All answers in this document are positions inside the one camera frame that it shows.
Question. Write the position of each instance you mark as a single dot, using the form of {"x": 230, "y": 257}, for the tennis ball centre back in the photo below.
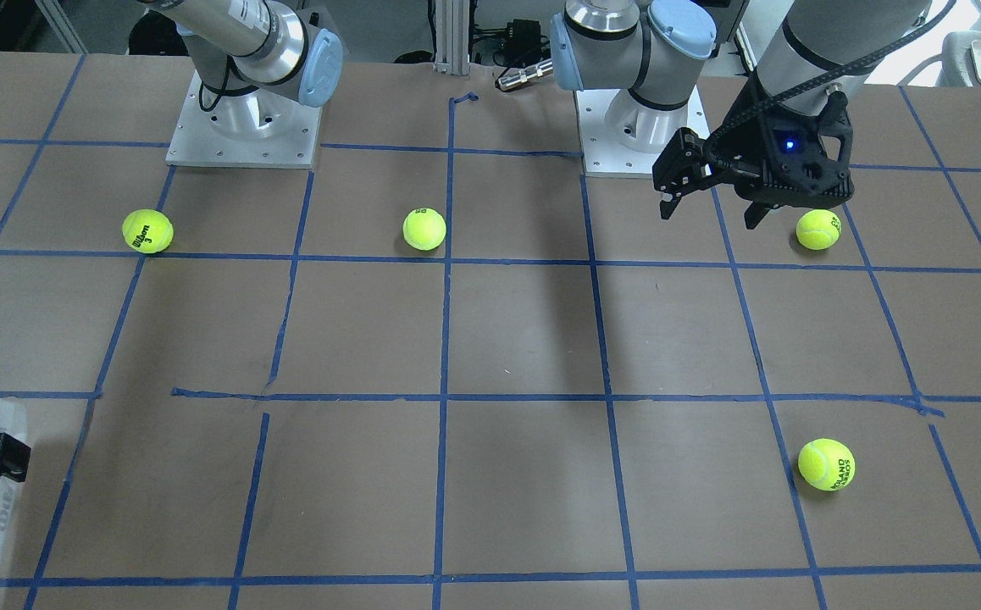
{"x": 818, "y": 230}

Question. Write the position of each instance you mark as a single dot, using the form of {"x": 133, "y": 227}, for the aluminium frame post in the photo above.
{"x": 451, "y": 21}

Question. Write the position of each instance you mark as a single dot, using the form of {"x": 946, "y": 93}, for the tennis ball near base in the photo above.
{"x": 147, "y": 231}
{"x": 424, "y": 229}

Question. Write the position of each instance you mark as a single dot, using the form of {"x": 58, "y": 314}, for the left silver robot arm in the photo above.
{"x": 655, "y": 51}

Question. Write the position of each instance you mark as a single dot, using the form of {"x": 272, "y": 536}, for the silver metal connector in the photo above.
{"x": 513, "y": 78}

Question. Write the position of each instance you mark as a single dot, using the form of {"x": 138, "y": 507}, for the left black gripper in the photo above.
{"x": 750, "y": 135}

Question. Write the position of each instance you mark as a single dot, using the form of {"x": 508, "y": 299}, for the tennis ball front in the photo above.
{"x": 826, "y": 464}

